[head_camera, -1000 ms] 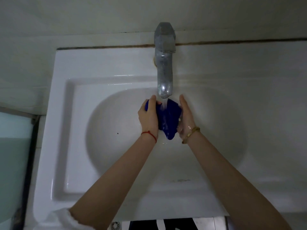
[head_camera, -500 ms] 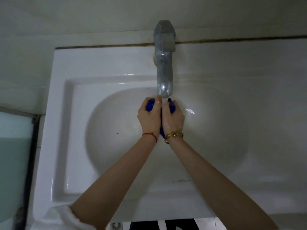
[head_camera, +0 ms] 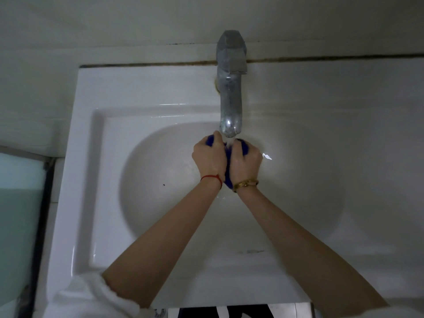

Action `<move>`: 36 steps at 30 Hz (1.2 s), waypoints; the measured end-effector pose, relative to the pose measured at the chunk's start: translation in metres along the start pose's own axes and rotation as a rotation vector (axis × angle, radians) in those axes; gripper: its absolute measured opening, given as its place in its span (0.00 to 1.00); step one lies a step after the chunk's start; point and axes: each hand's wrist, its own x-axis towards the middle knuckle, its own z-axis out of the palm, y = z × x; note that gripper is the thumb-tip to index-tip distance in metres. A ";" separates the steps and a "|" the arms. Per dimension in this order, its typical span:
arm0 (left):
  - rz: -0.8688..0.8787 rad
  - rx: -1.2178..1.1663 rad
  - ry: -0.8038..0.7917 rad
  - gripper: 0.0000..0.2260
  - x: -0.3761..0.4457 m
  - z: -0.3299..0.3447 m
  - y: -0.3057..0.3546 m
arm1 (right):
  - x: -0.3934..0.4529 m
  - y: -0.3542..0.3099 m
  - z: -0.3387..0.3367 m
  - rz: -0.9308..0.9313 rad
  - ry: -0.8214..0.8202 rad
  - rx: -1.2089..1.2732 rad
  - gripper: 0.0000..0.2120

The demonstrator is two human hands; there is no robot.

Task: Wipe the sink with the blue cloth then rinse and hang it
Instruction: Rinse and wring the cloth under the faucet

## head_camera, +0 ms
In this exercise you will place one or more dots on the person's right hand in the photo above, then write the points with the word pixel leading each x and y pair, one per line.
pixel 245 167

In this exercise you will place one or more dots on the person's left hand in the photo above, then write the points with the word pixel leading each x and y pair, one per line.
pixel 207 158

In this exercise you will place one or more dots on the person's right thumb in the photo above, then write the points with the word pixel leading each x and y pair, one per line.
pixel 237 147

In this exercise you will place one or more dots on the person's left thumb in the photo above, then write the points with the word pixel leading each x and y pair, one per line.
pixel 218 138

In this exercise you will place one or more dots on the blue cloth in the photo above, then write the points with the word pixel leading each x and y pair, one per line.
pixel 227 168

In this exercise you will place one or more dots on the person's left forearm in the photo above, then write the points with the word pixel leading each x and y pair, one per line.
pixel 159 248

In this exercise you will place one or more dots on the person's right forearm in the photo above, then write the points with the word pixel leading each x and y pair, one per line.
pixel 308 258

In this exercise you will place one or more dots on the white ceramic sink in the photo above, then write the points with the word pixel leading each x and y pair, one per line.
pixel 215 182

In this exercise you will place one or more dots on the chrome faucet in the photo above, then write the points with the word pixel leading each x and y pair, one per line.
pixel 231 82

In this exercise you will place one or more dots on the dark trousers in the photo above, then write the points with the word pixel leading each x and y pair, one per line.
pixel 228 311

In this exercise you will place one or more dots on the white fluffy sleeve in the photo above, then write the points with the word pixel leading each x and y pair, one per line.
pixel 89 299

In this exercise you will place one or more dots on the frosted glass panel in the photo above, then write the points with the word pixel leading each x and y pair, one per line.
pixel 18 225

